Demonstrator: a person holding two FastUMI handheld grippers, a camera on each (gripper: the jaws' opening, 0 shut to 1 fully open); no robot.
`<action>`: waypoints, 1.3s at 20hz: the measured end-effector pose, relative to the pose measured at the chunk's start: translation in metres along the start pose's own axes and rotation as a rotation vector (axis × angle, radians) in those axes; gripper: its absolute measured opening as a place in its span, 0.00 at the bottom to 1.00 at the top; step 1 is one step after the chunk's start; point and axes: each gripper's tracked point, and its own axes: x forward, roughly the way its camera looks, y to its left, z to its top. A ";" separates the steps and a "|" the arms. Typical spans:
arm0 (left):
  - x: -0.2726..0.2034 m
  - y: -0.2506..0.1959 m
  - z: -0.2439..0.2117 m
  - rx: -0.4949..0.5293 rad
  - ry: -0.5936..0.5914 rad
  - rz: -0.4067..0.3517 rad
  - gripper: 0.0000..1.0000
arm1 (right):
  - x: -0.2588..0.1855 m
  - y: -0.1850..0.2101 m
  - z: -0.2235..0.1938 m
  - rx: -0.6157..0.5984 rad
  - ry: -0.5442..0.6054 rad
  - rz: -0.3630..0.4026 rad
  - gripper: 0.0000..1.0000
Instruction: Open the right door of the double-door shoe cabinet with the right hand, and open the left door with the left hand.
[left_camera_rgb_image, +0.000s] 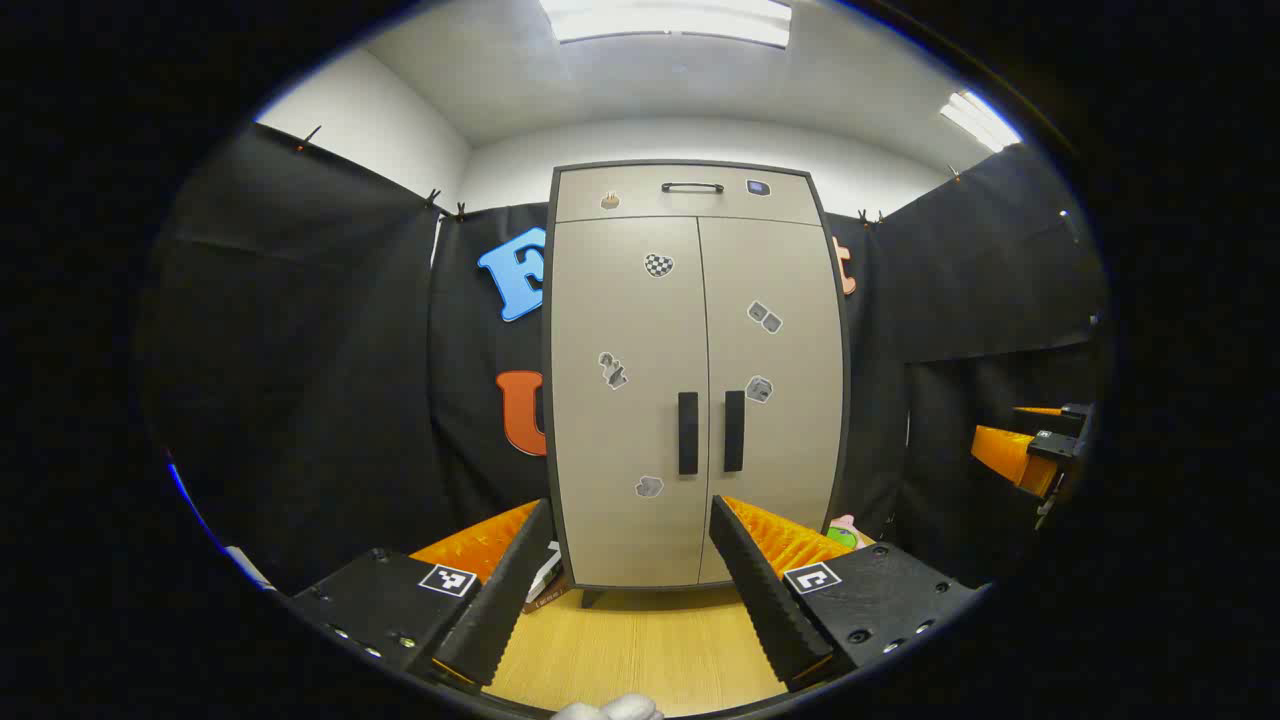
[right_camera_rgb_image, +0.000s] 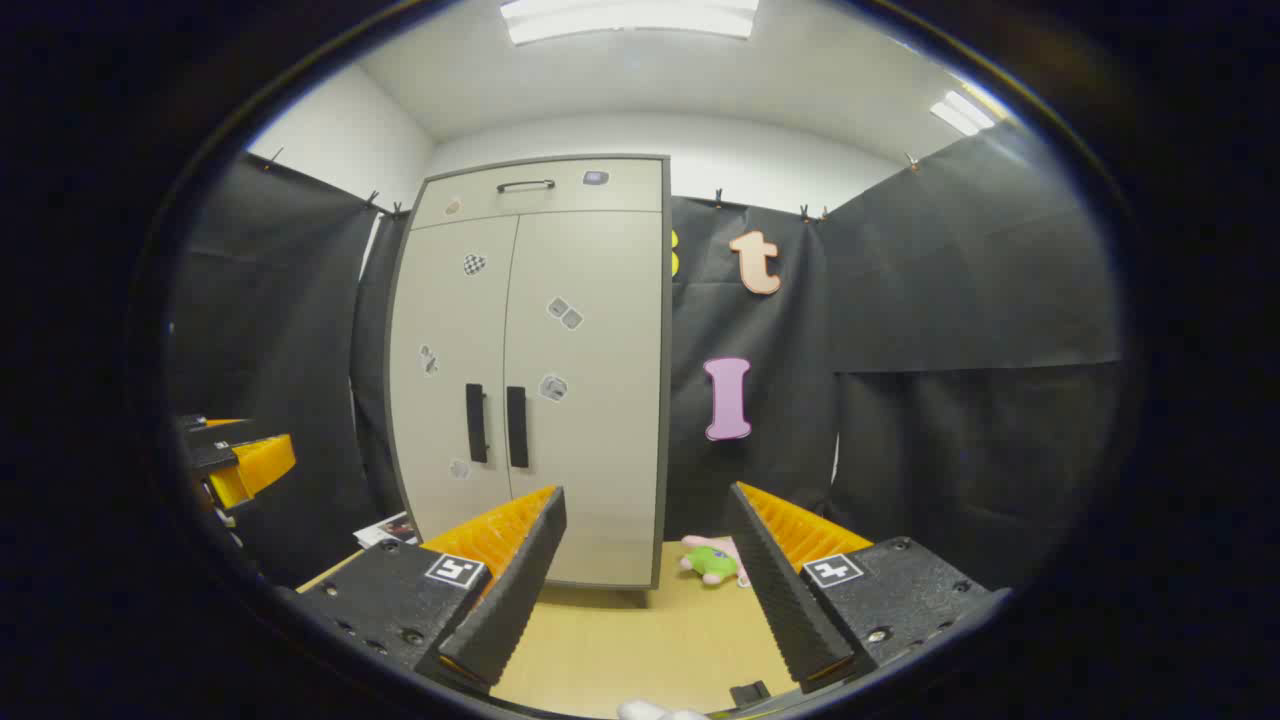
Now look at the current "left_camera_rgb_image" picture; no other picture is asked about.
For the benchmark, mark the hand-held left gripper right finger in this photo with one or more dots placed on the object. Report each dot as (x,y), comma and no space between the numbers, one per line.
(760,590)

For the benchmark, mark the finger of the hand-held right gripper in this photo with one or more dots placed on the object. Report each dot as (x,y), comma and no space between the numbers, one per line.
(1005,455)
(1040,411)

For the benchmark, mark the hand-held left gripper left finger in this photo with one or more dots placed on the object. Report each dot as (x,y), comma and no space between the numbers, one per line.
(510,590)

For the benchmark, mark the grey cabinet door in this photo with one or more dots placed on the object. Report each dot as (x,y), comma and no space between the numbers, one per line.
(620,420)
(780,450)

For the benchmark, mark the grey double-door shoe cabinet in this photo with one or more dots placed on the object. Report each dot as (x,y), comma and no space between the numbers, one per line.
(640,200)

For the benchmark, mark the white brown box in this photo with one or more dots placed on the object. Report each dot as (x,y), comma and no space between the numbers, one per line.
(548,575)

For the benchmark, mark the pink green toy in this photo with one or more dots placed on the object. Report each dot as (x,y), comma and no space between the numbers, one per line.
(843,535)

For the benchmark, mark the black backdrop cloth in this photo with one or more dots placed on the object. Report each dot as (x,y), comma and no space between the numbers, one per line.
(320,380)

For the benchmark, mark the small ceiling light panel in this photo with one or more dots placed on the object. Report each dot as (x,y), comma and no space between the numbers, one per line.
(980,120)

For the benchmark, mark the large ceiling light panel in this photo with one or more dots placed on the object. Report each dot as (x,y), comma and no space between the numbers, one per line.
(665,20)

